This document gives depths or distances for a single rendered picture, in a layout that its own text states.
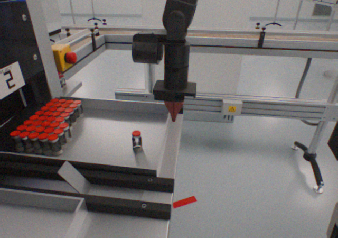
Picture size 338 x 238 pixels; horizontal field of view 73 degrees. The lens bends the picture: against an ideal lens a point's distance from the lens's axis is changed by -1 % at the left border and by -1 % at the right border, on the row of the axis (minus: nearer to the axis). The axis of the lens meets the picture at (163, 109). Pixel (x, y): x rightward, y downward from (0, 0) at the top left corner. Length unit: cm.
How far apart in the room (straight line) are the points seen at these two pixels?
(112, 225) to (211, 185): 130
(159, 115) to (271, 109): 108
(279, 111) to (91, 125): 127
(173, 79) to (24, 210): 38
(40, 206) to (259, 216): 132
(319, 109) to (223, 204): 85
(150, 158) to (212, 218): 105
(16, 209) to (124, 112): 35
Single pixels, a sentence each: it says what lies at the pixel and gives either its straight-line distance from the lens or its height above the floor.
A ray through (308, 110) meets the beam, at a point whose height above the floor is 50.
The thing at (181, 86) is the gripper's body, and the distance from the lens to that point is 54.
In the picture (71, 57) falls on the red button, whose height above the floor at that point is 100.
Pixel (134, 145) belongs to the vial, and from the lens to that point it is 52.
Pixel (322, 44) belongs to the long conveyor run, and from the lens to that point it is 153.
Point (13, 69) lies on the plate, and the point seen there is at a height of 104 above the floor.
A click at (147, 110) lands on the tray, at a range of 67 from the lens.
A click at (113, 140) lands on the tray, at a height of 88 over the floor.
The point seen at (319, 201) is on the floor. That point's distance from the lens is 184.
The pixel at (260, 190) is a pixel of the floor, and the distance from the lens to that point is 174.
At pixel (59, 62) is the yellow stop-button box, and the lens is 81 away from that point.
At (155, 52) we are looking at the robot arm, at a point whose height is 108.
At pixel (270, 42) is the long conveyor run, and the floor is 92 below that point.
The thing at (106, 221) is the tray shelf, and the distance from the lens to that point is 43.
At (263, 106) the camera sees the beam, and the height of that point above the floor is 51.
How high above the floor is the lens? 122
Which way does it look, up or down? 30 degrees down
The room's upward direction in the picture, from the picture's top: straight up
